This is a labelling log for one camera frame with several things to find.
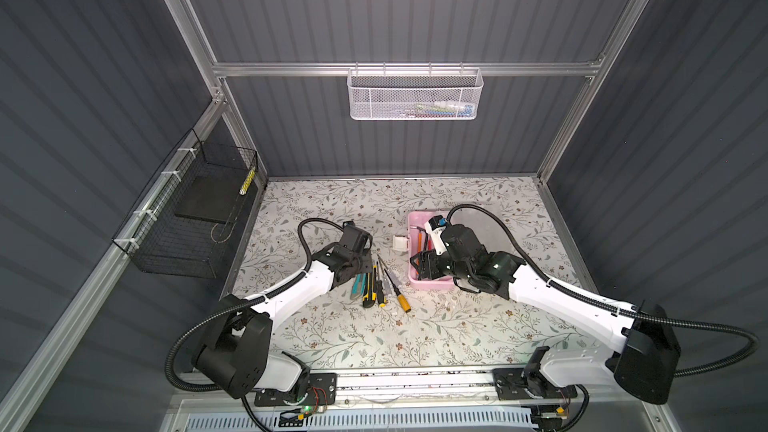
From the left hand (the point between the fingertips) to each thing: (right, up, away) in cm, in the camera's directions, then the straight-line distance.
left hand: (363, 258), depth 89 cm
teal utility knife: (-2, -9, +2) cm, 9 cm away
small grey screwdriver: (+7, -10, +3) cm, 12 cm away
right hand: (+16, +1, -10) cm, 19 cm away
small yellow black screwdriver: (+5, -10, +3) cm, 11 cm away
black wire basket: (-43, +11, -16) cm, 47 cm away
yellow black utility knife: (+2, -11, -1) cm, 12 cm away
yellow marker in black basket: (-32, +22, -7) cm, 39 cm away
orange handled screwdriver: (+12, -13, -2) cm, 18 cm away
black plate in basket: (-37, +18, -12) cm, 43 cm away
